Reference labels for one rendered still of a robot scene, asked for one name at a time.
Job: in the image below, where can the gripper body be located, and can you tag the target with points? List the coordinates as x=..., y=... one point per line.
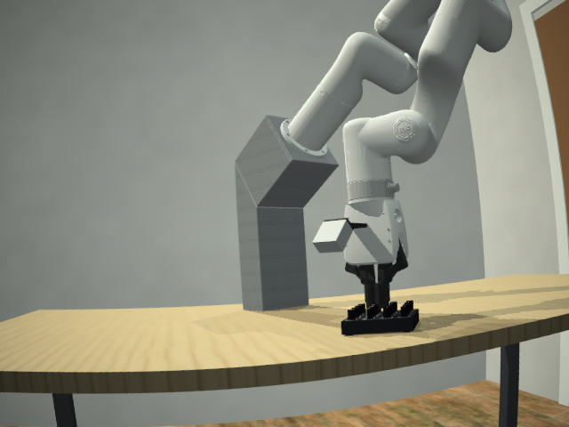
x=379, y=242

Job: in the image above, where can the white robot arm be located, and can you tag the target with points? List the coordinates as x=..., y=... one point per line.
x=438, y=63

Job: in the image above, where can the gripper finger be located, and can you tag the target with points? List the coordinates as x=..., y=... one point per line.
x=367, y=279
x=386, y=271

